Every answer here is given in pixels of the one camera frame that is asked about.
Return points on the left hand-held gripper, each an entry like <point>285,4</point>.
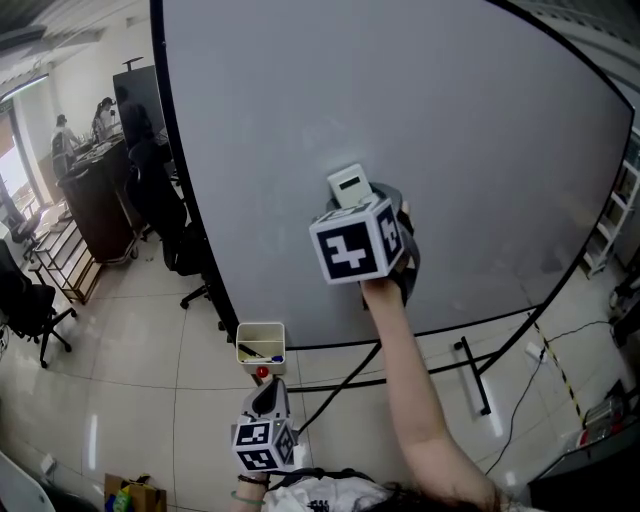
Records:
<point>265,440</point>

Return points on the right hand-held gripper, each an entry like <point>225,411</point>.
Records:
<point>350,250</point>

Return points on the white rectangular eraser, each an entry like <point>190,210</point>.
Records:
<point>349,184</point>

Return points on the large grey whiteboard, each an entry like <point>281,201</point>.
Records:
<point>400,100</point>

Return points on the person's left forearm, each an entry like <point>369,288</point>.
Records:
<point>252,487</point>

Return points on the person's right forearm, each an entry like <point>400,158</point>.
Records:
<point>425,400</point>

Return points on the black whiteboard stand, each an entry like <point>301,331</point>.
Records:
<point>472,370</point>

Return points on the person's right hand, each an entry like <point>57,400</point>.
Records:
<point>406,210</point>

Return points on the red round magnet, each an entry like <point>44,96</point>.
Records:
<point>262,372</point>

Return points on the person's white shirt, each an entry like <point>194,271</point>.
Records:
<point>320,495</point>

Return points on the blue-capped marker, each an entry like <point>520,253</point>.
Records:
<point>265,359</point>

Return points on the black marker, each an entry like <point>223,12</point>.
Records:
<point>251,350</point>

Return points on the white marker holder box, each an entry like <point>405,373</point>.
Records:
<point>260,335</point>

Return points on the brown cardboard box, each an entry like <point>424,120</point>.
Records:
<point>142,495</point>

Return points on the black office chair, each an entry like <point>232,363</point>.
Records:
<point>30,305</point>
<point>24,231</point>
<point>165,215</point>

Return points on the white power strip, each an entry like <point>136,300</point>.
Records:
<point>534,351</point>

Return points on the yellow black floor tape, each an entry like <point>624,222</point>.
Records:
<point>562,372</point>

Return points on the black standing display panel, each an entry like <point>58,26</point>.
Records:
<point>150,95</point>

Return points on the dark brown counter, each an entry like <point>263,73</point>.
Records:
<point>97,210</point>

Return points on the white shelving unit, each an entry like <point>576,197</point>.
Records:
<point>612,220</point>

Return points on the low wooden rack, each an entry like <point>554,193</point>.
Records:
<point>65,260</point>

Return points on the red and grey device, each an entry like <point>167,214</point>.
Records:
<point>602,420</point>

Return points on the black desk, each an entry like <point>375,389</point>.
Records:
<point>595,475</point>

